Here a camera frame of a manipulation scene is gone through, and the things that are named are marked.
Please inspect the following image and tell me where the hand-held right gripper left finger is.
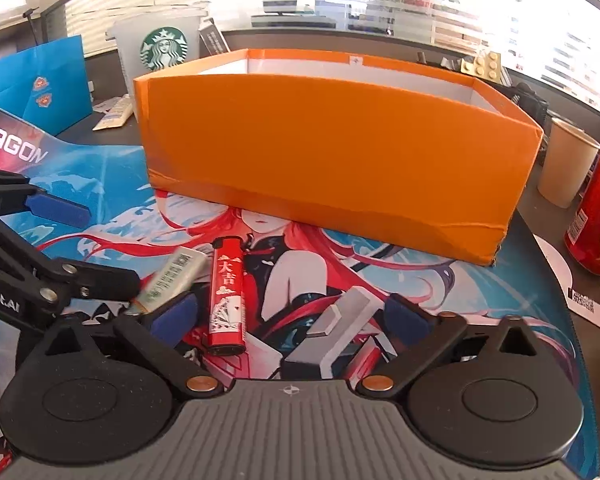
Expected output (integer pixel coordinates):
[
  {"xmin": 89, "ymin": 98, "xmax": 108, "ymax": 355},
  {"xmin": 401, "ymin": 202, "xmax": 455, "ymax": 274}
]
[{"xmin": 27, "ymin": 294, "xmax": 225, "ymax": 401}]

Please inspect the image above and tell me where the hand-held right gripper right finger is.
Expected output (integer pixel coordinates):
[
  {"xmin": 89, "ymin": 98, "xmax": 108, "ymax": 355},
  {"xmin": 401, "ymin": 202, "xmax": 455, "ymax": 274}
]
[{"xmin": 357, "ymin": 294, "xmax": 558, "ymax": 401}]

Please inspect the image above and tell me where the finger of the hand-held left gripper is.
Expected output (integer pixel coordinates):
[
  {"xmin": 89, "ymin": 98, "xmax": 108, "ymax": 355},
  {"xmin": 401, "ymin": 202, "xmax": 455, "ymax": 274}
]
[
  {"xmin": 0, "ymin": 215, "xmax": 141, "ymax": 311},
  {"xmin": 0, "ymin": 167, "xmax": 91, "ymax": 228}
]

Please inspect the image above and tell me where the silver green tube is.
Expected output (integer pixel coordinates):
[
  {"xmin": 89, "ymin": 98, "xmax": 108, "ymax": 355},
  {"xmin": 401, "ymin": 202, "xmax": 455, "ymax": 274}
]
[{"xmin": 130, "ymin": 247, "xmax": 203, "ymax": 316}]

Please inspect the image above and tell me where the red lighter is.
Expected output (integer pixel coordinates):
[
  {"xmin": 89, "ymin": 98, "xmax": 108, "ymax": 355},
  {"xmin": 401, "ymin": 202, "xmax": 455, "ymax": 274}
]
[{"xmin": 203, "ymin": 237, "xmax": 247, "ymax": 356}]

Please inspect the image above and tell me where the grey metal block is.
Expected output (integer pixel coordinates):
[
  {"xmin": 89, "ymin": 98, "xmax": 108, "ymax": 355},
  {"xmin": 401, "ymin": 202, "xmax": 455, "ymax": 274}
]
[{"xmin": 282, "ymin": 287, "xmax": 388, "ymax": 376}]

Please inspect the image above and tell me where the orange cardboard box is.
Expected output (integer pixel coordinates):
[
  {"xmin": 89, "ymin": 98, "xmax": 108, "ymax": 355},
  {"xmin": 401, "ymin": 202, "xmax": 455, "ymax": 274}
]
[{"xmin": 132, "ymin": 47, "xmax": 545, "ymax": 267}]

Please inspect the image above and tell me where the printed desk mat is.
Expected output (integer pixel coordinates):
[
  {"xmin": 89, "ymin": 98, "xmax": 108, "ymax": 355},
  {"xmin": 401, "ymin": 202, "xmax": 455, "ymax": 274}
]
[{"xmin": 0, "ymin": 106, "xmax": 588, "ymax": 480}]

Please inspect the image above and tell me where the white sachet packet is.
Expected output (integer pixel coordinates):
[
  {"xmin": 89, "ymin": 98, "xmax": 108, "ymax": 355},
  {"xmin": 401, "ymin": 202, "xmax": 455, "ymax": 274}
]
[{"xmin": 91, "ymin": 94, "xmax": 135, "ymax": 132}]

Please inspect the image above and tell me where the blue paper bag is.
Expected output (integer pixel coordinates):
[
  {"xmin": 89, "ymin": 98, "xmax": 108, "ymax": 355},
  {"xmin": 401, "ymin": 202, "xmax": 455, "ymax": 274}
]
[{"xmin": 0, "ymin": 34, "xmax": 93, "ymax": 136}]

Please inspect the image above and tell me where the white paper sheet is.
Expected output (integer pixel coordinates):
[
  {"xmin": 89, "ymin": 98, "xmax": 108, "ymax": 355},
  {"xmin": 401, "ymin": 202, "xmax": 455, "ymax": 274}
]
[{"xmin": 532, "ymin": 232, "xmax": 600, "ymax": 336}]

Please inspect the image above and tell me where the red drink can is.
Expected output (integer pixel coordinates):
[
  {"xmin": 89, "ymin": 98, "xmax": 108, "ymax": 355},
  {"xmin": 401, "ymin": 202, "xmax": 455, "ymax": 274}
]
[{"xmin": 564, "ymin": 137, "xmax": 600, "ymax": 277}]

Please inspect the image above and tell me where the brown paper cup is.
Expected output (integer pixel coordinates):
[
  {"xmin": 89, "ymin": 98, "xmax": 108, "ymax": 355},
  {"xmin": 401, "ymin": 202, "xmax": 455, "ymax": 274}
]
[{"xmin": 536, "ymin": 117, "xmax": 600, "ymax": 209}]

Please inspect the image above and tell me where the grey cardboard carton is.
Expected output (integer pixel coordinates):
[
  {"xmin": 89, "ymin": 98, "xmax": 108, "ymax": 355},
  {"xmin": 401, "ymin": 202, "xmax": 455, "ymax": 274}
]
[{"xmin": 197, "ymin": 17, "xmax": 231, "ymax": 56}]

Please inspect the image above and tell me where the black mesh desk organizer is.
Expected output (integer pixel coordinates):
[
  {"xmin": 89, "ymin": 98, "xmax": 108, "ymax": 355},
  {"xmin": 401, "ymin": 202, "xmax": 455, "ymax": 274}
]
[{"xmin": 500, "ymin": 67, "xmax": 551, "ymax": 123}]

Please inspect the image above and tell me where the gold blister pack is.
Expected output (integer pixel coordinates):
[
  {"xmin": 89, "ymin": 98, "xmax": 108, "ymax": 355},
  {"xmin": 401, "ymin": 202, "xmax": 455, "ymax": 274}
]
[{"xmin": 459, "ymin": 50, "xmax": 502, "ymax": 80}]

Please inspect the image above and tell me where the dark grey box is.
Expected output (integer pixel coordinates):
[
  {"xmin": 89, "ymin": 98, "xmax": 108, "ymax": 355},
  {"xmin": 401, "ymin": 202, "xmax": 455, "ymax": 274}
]
[{"xmin": 250, "ymin": 0, "xmax": 338, "ymax": 31}]

